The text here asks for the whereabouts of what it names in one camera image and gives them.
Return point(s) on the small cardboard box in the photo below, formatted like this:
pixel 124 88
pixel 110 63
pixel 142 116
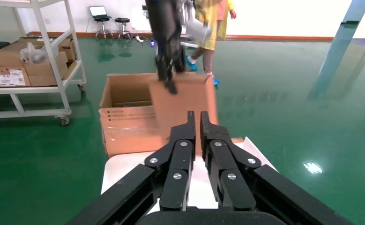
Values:
pixel 182 105

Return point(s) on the white metal shelf cart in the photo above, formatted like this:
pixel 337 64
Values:
pixel 49 46

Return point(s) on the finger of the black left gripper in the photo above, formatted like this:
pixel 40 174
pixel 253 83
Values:
pixel 180 63
pixel 170 82

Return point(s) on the gray wrist camera box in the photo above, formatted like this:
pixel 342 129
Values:
pixel 197 31

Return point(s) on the white floor power strip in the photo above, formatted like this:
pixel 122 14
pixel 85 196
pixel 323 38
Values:
pixel 138 38

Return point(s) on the person in yellow coat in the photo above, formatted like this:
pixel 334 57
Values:
pixel 215 12

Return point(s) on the cardboard carton with white labels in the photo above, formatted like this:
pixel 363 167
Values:
pixel 8 77

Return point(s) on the open laptop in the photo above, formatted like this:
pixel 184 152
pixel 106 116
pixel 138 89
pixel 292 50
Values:
pixel 97 11

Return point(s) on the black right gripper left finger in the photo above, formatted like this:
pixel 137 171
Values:
pixel 180 155

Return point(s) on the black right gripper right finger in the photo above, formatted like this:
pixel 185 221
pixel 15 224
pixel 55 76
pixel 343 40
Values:
pixel 222 155

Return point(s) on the brown cardboard carton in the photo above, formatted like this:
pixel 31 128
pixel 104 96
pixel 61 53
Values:
pixel 5 56
pixel 68 49
pixel 47 68
pixel 42 80

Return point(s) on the clear plastic bag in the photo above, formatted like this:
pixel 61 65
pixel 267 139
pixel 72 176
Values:
pixel 34 54

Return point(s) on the large open cardboard box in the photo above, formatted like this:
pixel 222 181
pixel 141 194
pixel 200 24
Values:
pixel 126 124

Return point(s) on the blue pillar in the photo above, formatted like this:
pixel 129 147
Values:
pixel 340 46

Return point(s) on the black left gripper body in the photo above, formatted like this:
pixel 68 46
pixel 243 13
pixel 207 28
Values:
pixel 165 28

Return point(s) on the black round stool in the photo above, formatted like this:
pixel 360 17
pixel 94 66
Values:
pixel 122 20
pixel 102 19

